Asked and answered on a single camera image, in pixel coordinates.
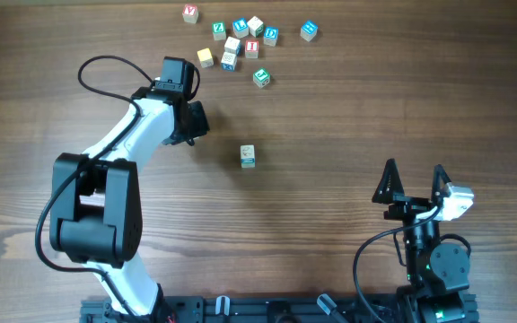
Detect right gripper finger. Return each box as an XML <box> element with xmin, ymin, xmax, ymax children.
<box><xmin>372</xmin><ymin>159</ymin><xmax>405</xmax><ymax>205</ymax></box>
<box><xmin>431</xmin><ymin>164</ymin><xmax>451</xmax><ymax>203</ymax></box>

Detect yellow wooden block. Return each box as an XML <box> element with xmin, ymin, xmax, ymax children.
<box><xmin>197</xmin><ymin>48</ymin><xmax>214</xmax><ymax>68</ymax></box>

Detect white picture block blue side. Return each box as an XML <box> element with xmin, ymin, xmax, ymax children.
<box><xmin>240</xmin><ymin>144</ymin><xmax>256</xmax><ymax>163</ymax></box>

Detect green V letter block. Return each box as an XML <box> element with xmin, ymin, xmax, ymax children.
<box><xmin>241</xmin><ymin>161</ymin><xmax>255</xmax><ymax>169</ymax></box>

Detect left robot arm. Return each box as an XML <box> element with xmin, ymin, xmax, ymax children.
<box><xmin>35</xmin><ymin>57</ymin><xmax>209</xmax><ymax>322</ymax></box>

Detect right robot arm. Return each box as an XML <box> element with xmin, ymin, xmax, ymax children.
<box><xmin>372</xmin><ymin>159</ymin><xmax>475</xmax><ymax>322</ymax></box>

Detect white block blue X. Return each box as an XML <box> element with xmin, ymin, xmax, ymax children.
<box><xmin>221</xmin><ymin>52</ymin><xmax>238</xmax><ymax>72</ymax></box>

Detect white blue-sided block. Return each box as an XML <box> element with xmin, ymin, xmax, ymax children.
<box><xmin>223</xmin><ymin>37</ymin><xmax>241</xmax><ymax>56</ymax></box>

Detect green Z letter block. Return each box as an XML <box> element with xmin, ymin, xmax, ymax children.
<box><xmin>212</xmin><ymin>22</ymin><xmax>227</xmax><ymax>41</ymax></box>

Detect red Y letter block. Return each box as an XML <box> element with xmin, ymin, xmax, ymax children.
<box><xmin>182</xmin><ymin>4</ymin><xmax>199</xmax><ymax>23</ymax></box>

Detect red I letter block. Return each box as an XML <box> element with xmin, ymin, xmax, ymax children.
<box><xmin>245</xmin><ymin>40</ymin><xmax>259</xmax><ymax>59</ymax></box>

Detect blue L letter block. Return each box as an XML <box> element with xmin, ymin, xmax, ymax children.
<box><xmin>232</xmin><ymin>18</ymin><xmax>250</xmax><ymax>39</ymax></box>

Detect green J letter block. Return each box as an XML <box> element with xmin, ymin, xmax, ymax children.
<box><xmin>252</xmin><ymin>67</ymin><xmax>271</xmax><ymax>89</ymax></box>

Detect white green-sided block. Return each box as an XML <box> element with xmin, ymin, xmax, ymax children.
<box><xmin>248</xmin><ymin>16</ymin><xmax>265</xmax><ymax>38</ymax></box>

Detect blue D letter block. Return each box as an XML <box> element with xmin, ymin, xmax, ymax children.
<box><xmin>263</xmin><ymin>26</ymin><xmax>278</xmax><ymax>47</ymax></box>

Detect blue block far right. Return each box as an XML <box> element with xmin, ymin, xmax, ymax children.
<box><xmin>300</xmin><ymin>21</ymin><xmax>318</xmax><ymax>42</ymax></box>

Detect right black cable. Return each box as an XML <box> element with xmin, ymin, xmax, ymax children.
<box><xmin>352</xmin><ymin>204</ymin><xmax>443</xmax><ymax>323</ymax></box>

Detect black cable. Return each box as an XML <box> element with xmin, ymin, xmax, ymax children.
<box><xmin>352</xmin><ymin>204</ymin><xmax>443</xmax><ymax>323</ymax></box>
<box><xmin>34</xmin><ymin>55</ymin><xmax>201</xmax><ymax>323</ymax></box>

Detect left black cable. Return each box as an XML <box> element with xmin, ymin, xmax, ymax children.
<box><xmin>34</xmin><ymin>55</ymin><xmax>201</xmax><ymax>323</ymax></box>

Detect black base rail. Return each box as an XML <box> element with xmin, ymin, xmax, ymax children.
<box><xmin>78</xmin><ymin>292</ymin><xmax>480</xmax><ymax>323</ymax></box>

